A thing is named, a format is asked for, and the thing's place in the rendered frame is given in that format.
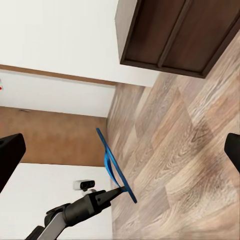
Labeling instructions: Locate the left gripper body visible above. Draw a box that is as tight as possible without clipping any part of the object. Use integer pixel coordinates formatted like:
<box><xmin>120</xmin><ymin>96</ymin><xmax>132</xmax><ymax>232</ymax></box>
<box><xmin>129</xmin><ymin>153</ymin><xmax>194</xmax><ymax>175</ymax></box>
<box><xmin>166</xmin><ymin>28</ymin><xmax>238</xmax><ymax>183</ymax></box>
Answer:
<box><xmin>73</xmin><ymin>191</ymin><xmax>112</xmax><ymax>222</ymax></box>

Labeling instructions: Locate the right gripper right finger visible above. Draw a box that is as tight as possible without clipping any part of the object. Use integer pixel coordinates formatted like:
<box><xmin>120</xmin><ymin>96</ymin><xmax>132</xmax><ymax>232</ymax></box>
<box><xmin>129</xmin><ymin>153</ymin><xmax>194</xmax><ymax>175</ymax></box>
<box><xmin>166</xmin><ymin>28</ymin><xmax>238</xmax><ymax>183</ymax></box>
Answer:
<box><xmin>224</xmin><ymin>133</ymin><xmax>240</xmax><ymax>173</ymax></box>

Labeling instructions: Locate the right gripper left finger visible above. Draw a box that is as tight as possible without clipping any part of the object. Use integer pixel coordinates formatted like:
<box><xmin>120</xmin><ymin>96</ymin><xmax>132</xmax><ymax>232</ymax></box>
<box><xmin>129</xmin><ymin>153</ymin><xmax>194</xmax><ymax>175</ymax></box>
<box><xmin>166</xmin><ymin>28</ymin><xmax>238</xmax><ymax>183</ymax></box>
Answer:
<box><xmin>0</xmin><ymin>133</ymin><xmax>26</xmax><ymax>193</ymax></box>

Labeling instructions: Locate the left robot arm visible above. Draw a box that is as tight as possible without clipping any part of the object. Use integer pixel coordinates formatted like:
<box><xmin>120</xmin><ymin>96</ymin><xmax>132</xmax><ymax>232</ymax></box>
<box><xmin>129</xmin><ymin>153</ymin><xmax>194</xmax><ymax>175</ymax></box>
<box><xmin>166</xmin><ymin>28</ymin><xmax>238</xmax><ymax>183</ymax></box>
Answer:
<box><xmin>25</xmin><ymin>179</ymin><xmax>126</xmax><ymax>240</ymax></box>

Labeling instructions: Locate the sandal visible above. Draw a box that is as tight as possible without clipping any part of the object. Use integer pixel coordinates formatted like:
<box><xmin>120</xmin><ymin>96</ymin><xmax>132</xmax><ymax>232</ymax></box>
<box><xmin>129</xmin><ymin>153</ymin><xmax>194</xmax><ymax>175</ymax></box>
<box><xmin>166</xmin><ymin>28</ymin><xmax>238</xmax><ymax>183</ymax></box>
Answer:
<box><xmin>96</xmin><ymin>128</ymin><xmax>138</xmax><ymax>203</ymax></box>

